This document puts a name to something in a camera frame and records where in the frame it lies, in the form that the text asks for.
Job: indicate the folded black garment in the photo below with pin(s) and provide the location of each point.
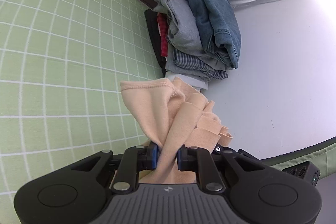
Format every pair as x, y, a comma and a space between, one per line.
153, 30

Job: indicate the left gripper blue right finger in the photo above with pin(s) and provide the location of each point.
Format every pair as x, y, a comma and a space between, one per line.
202, 164

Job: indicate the folded red garment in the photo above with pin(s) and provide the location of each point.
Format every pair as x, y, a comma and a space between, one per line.
163, 31

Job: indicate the folded blue plaid shirt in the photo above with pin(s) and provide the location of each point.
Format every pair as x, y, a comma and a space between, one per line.
194, 62

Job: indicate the beige long sleeve shirt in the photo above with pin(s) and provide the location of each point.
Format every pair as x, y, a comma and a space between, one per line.
171, 113

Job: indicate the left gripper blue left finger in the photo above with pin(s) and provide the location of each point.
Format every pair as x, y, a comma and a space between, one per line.
129, 164

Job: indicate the folded blue denim jeans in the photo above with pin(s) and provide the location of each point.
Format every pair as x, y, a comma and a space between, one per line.
218, 30

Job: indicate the green grid cutting mat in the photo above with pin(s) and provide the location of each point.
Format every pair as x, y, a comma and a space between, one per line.
62, 62

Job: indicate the folded white shirt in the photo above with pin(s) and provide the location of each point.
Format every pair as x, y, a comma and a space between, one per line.
195, 82

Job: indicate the folded grey sweatshirt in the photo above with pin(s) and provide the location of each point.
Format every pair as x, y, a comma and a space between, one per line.
183, 33

